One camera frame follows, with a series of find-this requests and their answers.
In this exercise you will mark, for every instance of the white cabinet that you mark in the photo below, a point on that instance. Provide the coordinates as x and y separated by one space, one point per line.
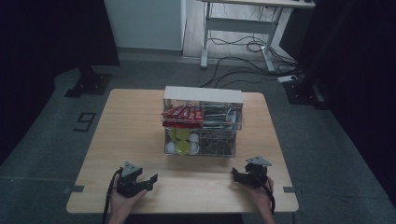
143 23

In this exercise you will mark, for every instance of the pile of dark sticks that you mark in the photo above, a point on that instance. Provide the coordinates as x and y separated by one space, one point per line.
218 143

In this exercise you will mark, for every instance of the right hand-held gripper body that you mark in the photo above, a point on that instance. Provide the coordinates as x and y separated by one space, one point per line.
257 174

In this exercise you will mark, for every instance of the grey tape strip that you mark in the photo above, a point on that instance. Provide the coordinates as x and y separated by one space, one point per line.
292 189
74 189

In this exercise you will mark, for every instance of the person's right hand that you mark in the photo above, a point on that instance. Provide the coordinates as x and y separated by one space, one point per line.
261 196

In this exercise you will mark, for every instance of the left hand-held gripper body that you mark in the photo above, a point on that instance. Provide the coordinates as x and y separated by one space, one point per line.
128 181

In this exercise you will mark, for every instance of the clear organizer with white lid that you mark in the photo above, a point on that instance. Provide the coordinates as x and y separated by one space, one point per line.
202 95

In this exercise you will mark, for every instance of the white power strip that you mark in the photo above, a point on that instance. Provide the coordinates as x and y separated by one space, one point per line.
287 78

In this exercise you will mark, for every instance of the person's left hand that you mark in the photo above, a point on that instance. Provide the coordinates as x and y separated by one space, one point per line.
122 203

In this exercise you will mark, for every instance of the white-lidded small cup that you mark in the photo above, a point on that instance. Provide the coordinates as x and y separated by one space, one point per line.
171 147
194 148
194 137

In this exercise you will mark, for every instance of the white desk frame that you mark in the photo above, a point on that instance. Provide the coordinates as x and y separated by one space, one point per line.
239 25

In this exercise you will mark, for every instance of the yellow-lidded small cup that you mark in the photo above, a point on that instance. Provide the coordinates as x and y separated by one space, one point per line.
173 134
183 147
183 134

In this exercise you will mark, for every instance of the black stand base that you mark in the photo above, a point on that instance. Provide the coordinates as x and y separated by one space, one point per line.
90 84
306 93

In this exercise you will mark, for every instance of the row of red packets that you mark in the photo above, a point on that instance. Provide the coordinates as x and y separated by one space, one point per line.
183 114

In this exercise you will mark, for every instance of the black curtain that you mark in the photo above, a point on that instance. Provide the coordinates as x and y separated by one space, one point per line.
358 77
37 62

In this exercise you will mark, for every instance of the row of dark packets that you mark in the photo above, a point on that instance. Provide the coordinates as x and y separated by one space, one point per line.
221 116

